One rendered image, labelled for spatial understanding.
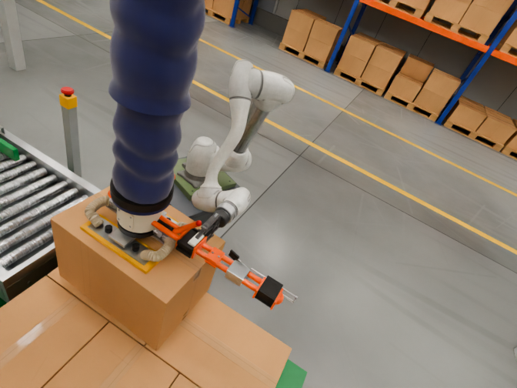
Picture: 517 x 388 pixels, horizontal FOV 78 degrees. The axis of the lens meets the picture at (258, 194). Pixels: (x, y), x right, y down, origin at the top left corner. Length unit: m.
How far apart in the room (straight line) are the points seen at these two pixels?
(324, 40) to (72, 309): 7.45
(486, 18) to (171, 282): 7.35
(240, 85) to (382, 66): 6.63
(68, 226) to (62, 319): 0.46
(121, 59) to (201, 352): 1.27
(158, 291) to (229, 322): 0.58
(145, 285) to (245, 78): 0.96
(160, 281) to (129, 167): 0.46
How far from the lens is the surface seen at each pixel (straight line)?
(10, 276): 1.85
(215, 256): 1.24
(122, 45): 0.95
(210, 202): 1.51
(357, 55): 8.06
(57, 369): 1.67
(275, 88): 1.56
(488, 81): 9.34
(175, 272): 1.35
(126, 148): 1.09
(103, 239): 1.41
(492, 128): 8.28
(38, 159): 2.48
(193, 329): 1.72
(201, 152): 1.90
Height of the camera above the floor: 2.07
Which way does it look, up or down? 38 degrees down
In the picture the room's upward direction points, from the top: 21 degrees clockwise
